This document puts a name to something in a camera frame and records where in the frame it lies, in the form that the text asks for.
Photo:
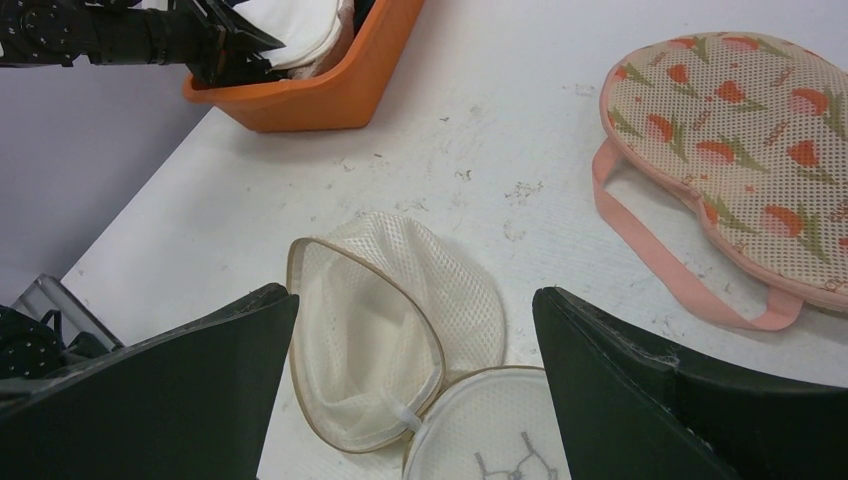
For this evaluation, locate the carrot print bra case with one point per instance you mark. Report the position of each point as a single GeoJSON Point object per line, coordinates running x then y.
{"type": "Point", "coordinates": [749, 131]}

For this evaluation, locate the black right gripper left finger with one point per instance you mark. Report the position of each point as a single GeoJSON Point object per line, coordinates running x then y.
{"type": "Point", "coordinates": [192, 403]}

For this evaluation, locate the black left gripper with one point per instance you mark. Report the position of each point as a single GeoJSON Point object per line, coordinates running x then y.
{"type": "Point", "coordinates": [202, 35]}

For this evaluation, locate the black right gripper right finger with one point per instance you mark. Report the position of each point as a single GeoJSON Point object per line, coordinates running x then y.
{"type": "Point", "coordinates": [631, 404]}

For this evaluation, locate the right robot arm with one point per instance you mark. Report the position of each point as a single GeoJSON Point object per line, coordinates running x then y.
{"type": "Point", "coordinates": [26, 344]}

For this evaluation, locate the beige bra in bin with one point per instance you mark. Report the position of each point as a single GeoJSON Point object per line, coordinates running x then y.
{"type": "Point", "coordinates": [339, 46]}

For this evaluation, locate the orange plastic bin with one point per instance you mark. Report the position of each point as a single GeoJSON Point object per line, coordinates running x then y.
{"type": "Point", "coordinates": [345, 97]}

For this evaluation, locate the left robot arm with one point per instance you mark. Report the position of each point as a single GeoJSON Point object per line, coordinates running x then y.
{"type": "Point", "coordinates": [37, 33]}

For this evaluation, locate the white bra black trim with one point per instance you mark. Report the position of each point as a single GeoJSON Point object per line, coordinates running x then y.
{"type": "Point", "coordinates": [307, 28]}

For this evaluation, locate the white mesh laundry bag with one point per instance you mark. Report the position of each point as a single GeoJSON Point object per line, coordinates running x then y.
{"type": "Point", "coordinates": [399, 340]}

